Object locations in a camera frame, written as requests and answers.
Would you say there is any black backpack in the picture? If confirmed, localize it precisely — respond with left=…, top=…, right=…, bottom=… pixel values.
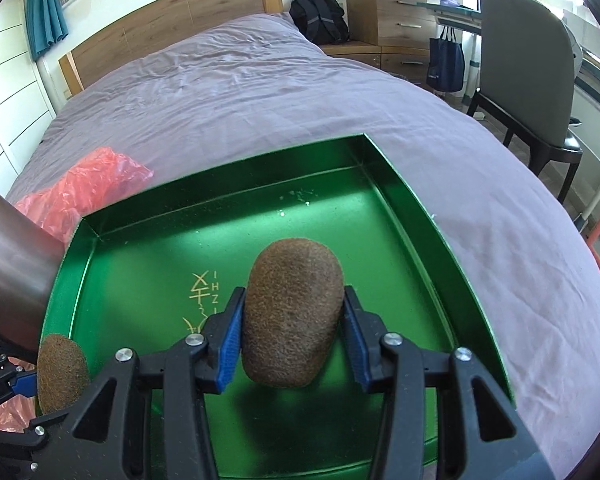
left=289, top=0, right=350, bottom=46

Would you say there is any kiwi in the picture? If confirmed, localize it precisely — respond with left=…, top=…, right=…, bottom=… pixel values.
left=242, top=238, right=344, bottom=388
left=36, top=334, right=91, bottom=415

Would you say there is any green metal tray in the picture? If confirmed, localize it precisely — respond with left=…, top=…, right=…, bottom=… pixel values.
left=43, top=134, right=509, bottom=479

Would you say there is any navy tote bag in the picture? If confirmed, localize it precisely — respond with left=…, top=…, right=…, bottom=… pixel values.
left=426, top=26, right=465, bottom=93

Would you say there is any teal curtain left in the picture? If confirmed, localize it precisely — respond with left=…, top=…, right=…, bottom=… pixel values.
left=24, top=0, right=69, bottom=62

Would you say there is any pink plastic sheet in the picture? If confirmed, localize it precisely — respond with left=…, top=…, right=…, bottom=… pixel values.
left=0, top=146, right=156, bottom=434

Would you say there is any white wardrobe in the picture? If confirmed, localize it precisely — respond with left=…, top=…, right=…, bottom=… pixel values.
left=0, top=0, right=55, bottom=196

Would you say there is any wooden headboard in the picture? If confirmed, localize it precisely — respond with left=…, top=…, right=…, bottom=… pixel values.
left=59, top=0, right=283, bottom=96

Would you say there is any glass desk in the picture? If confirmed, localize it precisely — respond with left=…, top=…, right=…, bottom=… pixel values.
left=417, top=0, right=600, bottom=231

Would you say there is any wooden drawer cabinet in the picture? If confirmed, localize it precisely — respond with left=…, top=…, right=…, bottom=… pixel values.
left=322, top=0, right=438, bottom=90

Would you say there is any grey office chair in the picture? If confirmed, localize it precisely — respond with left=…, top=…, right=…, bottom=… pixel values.
left=465, top=0, right=584, bottom=205

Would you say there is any purple bed cover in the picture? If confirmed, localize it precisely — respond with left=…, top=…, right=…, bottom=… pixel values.
left=7, top=14, right=600, bottom=478

